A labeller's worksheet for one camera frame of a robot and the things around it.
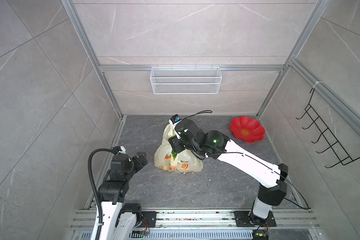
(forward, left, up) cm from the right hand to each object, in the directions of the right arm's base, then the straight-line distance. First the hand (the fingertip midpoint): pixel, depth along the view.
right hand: (173, 137), depth 68 cm
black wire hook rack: (-13, -68, +2) cm, 70 cm away
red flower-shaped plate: (+28, -54, -32) cm, 69 cm away
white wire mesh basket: (+49, +6, -1) cm, 50 cm away
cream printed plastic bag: (-6, -5, -13) cm, 15 cm away
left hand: (-3, +18, -10) cm, 21 cm away
